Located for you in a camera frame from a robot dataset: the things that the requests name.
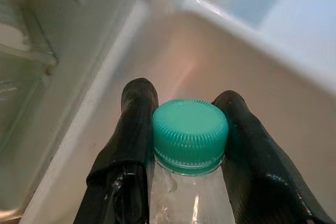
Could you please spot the clear bottle with teal cap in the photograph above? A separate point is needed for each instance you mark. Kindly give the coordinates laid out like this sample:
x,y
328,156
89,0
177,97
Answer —
x,y
189,129

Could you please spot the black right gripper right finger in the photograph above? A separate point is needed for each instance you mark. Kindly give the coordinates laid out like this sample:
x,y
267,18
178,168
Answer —
x,y
260,171

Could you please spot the grey fridge body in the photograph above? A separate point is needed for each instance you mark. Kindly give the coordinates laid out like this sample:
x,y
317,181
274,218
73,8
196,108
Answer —
x,y
39,3

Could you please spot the white fridge door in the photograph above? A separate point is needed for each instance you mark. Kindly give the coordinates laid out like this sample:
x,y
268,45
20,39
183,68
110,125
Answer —
x,y
262,56

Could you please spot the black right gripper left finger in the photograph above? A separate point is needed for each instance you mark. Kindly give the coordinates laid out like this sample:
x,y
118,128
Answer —
x,y
123,161

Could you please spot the clear glass fridge shelf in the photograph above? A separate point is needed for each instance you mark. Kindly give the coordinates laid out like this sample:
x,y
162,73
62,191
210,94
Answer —
x,y
15,77

